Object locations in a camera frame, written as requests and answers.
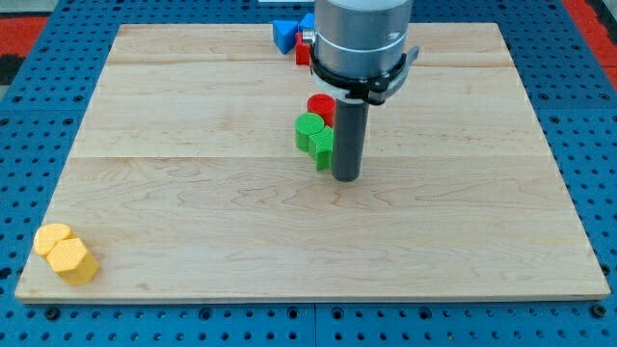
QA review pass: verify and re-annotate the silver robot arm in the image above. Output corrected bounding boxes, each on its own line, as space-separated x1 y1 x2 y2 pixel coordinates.
312 0 413 78

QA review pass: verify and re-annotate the green angular block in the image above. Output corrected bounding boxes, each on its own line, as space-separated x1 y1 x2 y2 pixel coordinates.
308 126 334 171

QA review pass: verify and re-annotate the green cylinder block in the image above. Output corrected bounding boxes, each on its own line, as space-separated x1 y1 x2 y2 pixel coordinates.
294 112 325 152

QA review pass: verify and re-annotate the red cylinder block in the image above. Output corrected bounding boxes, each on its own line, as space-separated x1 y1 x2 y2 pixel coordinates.
307 93 335 127

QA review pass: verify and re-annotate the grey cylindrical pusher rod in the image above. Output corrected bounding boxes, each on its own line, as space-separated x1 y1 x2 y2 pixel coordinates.
332 100 368 182

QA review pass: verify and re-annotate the wooden board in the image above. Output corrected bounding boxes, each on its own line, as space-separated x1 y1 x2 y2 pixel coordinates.
14 23 610 304

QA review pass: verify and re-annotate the blue triangle block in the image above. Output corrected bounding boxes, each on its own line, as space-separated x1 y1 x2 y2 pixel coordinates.
272 19 299 55

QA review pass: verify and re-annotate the blue cube block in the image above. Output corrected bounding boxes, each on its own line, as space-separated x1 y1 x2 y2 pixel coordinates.
298 13 315 32

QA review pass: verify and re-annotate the yellow hexagon block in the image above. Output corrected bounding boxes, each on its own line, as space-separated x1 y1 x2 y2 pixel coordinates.
46 238 100 285

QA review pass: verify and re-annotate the yellow cylinder block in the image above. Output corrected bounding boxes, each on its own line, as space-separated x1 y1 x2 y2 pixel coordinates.
33 223 75 258

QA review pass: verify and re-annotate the black clamp ring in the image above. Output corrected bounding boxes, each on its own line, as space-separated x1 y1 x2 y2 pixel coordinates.
308 45 420 106

